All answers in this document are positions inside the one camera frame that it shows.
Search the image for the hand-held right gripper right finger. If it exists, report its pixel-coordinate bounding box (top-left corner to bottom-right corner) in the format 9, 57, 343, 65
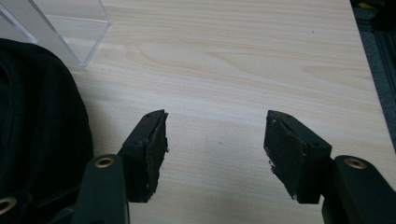
262, 109, 333, 205

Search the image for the clear acrylic stand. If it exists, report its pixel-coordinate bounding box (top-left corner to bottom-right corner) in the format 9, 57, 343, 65
0, 0, 111, 67

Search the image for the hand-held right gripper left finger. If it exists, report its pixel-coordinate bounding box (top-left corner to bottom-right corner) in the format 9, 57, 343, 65
117, 108, 170, 203

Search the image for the black metal frame rail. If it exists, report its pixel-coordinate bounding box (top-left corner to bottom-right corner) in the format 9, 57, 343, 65
349, 0, 396, 151

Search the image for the black cloth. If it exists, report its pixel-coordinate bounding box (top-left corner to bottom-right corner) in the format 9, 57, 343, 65
0, 37, 94, 207

